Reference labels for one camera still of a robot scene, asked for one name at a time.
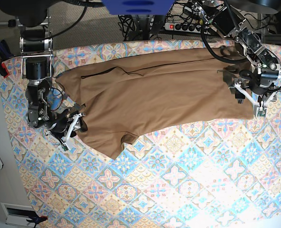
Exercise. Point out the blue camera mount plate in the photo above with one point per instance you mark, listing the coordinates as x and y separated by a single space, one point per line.
138 7

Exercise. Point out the white power strip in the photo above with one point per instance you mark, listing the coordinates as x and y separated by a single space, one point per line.
182 27

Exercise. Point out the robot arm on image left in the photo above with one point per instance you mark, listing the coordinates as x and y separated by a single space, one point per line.
36 46

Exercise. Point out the red and black clamp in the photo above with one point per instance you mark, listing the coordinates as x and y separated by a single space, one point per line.
3 70

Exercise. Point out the black orange clamp bottom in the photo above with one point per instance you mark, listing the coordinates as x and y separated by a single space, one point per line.
34 218

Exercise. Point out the white box with dark window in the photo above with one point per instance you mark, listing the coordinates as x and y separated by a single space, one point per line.
17 215

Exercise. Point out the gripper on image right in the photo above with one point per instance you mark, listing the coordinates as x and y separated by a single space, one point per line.
258 87

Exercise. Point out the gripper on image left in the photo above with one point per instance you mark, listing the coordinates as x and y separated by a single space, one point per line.
64 126

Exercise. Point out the brown t-shirt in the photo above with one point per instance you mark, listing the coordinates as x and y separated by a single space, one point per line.
125 98

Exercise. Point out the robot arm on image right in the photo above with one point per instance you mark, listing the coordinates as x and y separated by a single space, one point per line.
231 24

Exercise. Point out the patterned tablecloth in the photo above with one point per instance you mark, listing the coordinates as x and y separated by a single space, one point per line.
216 174

